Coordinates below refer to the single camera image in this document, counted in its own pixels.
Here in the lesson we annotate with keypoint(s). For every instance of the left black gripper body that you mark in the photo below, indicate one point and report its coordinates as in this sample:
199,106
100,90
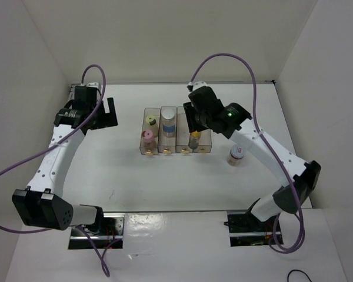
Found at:
96,117

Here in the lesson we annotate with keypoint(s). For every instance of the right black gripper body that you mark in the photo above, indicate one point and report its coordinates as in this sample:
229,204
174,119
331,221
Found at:
203,118

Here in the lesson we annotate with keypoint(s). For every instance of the black gold pepper grinder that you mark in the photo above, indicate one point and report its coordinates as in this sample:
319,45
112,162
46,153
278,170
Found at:
194,139

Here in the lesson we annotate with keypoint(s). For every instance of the white blue cylindrical shaker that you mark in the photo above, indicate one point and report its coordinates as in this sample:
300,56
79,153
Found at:
168,117

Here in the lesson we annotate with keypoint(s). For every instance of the yellow cap spice bottle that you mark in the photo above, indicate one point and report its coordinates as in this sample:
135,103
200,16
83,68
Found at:
151,123

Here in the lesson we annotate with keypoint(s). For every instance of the pink cap spice bottle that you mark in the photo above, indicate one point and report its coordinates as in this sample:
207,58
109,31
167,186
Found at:
149,140

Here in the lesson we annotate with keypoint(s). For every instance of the red label spice jar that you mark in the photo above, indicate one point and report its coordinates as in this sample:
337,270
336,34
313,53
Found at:
236,155

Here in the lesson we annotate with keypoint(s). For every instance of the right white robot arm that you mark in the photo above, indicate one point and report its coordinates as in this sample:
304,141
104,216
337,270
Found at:
296,176

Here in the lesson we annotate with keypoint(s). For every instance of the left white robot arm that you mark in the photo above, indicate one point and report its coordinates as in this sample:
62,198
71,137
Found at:
40,204

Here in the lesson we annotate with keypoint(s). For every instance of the clear organizer bin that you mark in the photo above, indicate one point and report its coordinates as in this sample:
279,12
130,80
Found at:
205,143
167,145
182,132
149,111

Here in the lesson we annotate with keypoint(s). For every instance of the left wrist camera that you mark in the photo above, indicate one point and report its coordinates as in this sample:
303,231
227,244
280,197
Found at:
95,85

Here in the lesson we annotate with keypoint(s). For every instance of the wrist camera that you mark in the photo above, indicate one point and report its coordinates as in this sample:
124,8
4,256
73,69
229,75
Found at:
95,85
191,86

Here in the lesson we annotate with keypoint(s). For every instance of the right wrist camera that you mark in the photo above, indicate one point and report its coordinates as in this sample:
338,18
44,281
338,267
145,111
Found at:
191,86

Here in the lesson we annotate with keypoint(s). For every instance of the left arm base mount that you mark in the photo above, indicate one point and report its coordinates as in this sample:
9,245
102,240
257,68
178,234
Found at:
109,235

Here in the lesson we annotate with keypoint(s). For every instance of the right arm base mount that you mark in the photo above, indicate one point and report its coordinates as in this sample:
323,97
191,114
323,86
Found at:
242,234

